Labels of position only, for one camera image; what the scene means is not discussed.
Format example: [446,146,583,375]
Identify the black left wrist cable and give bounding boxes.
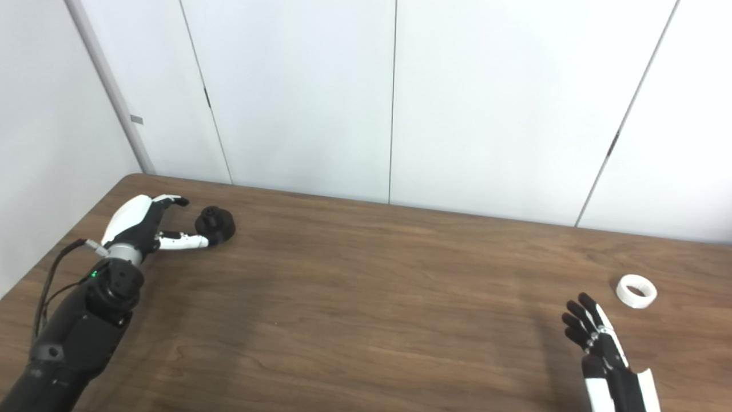
[33,239,110,339]

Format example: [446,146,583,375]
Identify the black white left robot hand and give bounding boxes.
[101,195,210,253]

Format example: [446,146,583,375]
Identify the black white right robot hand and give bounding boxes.
[562,293,662,412]

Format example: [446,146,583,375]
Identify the white ring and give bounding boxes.
[616,274,658,309]

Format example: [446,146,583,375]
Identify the round black part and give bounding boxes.
[195,206,236,245]

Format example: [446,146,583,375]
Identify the grey metal pole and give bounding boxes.
[64,0,157,175]

